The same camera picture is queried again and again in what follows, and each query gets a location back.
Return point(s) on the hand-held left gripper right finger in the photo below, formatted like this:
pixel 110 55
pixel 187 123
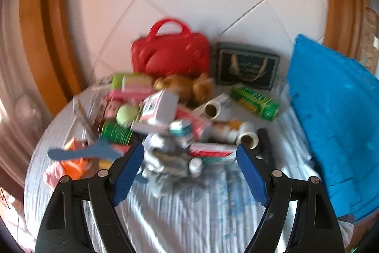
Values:
pixel 251 173

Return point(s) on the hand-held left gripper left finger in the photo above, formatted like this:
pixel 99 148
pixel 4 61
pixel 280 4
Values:
pixel 127 173

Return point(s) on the grey plush toy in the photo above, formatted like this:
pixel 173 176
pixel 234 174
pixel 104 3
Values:
pixel 165 161

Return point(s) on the blue plastic crate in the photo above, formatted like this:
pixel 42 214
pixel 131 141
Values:
pixel 334 122

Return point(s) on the tape roll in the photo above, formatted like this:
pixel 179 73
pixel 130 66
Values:
pixel 212 110
pixel 247 139

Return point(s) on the green cylindrical can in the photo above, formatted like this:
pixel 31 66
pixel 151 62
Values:
pixel 117 132

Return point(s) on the red and white flat box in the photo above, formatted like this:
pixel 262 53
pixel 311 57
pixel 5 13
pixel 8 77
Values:
pixel 211 152

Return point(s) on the white and orange plush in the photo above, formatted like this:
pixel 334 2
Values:
pixel 226 130

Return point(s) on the pink and orange plush toy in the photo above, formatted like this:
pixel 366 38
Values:
pixel 74 167

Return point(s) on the blue curved plastic piece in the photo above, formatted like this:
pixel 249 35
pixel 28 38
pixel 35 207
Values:
pixel 77 152

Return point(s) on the small white bottle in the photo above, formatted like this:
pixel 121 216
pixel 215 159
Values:
pixel 196 167

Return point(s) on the light green ball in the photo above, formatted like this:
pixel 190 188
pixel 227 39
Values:
pixel 128 115

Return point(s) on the light striped tablecloth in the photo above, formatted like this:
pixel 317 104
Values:
pixel 201 217

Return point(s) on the teal and white box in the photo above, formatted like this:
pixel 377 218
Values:
pixel 182 133

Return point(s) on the long green cardboard box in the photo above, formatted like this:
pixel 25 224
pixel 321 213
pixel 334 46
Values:
pixel 256 101

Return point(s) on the clear plastic ruler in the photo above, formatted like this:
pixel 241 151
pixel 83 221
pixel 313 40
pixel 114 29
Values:
pixel 84 115

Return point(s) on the white and pink box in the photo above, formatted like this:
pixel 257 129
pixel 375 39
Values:
pixel 160 107

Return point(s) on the green and pink packet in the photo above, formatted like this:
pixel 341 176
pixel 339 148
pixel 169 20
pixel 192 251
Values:
pixel 131 82

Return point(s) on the brown teddy bear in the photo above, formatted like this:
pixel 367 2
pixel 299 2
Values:
pixel 183 87

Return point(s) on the black gift box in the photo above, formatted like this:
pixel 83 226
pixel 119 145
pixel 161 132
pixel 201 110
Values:
pixel 247 66

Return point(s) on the clear plastic bag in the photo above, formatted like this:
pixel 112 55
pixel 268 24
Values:
pixel 28 109

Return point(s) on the sheer pink curtain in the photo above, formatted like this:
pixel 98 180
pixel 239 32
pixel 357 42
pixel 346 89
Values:
pixel 9 78

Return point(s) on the patterned rolled carpet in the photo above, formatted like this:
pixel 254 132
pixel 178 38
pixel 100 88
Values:
pixel 370 39

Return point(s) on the wooden wall frame post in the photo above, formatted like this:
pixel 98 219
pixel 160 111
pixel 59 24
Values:
pixel 38 33
pixel 343 4

